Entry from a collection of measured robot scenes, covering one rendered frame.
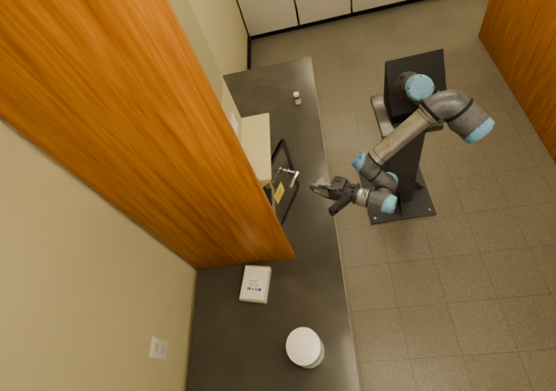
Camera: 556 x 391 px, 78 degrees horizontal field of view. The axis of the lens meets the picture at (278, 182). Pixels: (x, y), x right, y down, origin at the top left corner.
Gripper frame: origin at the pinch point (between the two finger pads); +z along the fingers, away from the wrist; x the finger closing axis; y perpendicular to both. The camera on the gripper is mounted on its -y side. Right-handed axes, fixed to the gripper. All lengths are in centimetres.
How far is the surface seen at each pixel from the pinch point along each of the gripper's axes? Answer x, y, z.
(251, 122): 31.0, 5.4, 22.8
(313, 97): -26, 77, 33
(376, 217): -117, 51, -15
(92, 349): 32, -86, 30
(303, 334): -11, -55, -17
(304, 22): -110, 269, 130
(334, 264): -26.0, -21.4, -15.9
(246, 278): -22, -42, 19
